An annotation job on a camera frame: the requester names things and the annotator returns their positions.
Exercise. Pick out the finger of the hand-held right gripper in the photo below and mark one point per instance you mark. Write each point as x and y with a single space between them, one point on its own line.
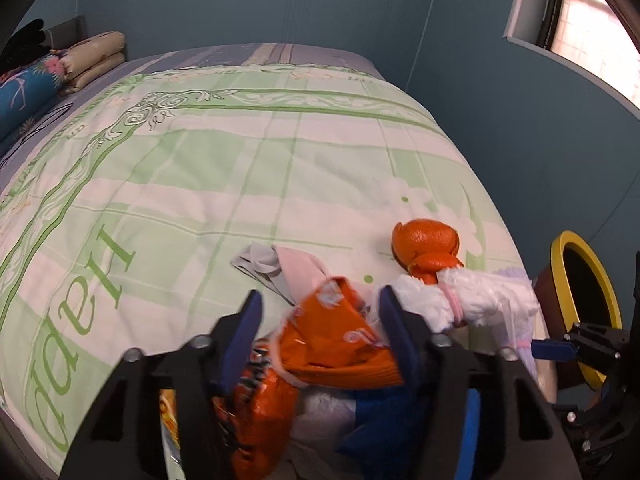
552 350
580 414

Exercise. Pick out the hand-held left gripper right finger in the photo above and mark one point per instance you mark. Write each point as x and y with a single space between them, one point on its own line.
396 331

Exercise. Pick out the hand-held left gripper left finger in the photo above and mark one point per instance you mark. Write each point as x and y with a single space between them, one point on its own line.
244 341

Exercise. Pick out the orange packet dark print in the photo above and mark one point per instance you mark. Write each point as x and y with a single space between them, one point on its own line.
260 410

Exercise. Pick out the small orange peel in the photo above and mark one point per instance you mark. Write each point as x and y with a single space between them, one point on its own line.
432 267

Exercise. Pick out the yellow rimmed brown bin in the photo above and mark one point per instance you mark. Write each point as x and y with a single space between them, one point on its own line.
607 285

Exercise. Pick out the white plastic bag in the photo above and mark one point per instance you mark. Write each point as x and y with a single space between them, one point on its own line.
480 292

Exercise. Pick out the large orange peel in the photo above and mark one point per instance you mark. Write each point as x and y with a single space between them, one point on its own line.
425 240

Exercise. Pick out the grey and pink folded cloth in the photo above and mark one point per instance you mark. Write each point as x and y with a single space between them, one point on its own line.
257 262

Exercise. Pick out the blue cloth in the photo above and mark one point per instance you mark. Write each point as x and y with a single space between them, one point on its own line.
385 420

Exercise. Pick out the pink crumpled tissue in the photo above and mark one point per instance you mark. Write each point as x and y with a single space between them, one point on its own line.
300 270

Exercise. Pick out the yellow packet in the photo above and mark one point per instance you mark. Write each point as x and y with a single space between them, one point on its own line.
169 420

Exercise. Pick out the white crumpled tissue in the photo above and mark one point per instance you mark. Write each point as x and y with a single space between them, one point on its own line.
325 417

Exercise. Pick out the green white printed blanket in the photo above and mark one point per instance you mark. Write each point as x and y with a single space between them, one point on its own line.
250 160

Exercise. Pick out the beige floral folded quilt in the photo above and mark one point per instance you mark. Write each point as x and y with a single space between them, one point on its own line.
95 55

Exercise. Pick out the blue floral folded quilt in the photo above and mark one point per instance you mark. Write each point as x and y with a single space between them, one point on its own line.
30 87

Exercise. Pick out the window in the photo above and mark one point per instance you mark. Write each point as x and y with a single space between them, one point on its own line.
590 20

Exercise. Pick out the black clothing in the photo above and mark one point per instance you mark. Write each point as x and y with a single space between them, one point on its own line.
25 40

